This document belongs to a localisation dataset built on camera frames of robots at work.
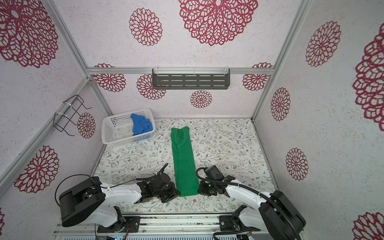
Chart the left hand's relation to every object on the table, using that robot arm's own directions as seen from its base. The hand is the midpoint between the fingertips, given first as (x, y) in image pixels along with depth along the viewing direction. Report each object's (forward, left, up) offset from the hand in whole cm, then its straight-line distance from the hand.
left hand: (181, 196), depth 83 cm
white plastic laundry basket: (+49, +50, 0) cm, 70 cm away
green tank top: (+7, -3, +1) cm, 7 cm away
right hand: (+3, -9, +2) cm, 9 cm away
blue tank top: (+49, +31, +6) cm, 58 cm away
